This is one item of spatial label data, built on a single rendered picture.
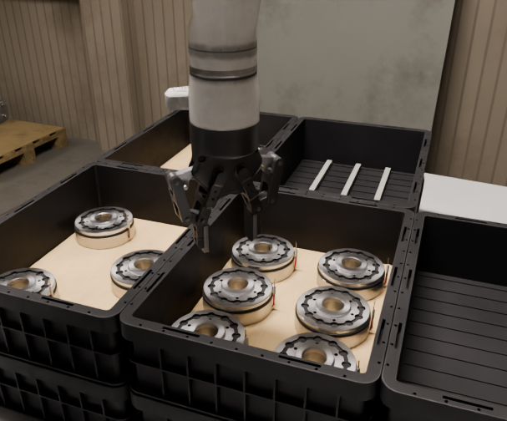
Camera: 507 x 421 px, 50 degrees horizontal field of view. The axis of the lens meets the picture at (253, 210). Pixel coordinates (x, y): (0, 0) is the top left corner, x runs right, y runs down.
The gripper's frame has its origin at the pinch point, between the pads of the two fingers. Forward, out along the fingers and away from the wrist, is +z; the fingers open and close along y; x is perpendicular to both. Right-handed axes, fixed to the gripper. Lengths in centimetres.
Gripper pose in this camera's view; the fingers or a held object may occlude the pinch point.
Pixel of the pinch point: (227, 232)
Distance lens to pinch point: 65.7
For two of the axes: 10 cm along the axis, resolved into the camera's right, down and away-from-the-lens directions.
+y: 9.0, -2.0, 3.8
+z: 0.0, 8.9, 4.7
